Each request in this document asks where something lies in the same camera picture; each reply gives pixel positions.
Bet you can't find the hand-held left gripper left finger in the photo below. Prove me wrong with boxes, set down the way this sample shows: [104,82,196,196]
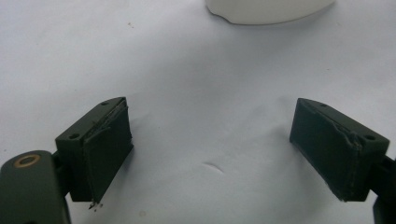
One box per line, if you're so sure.
[55,96,134,209]

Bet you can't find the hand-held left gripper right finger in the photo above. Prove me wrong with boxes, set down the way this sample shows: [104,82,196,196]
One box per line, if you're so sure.
[289,97,390,203]

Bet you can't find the large white bottle blue pump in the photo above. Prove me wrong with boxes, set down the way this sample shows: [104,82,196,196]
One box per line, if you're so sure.
[205,0,336,26]

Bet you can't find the light blue table mat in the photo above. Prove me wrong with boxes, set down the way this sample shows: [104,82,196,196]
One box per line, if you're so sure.
[0,0,396,224]

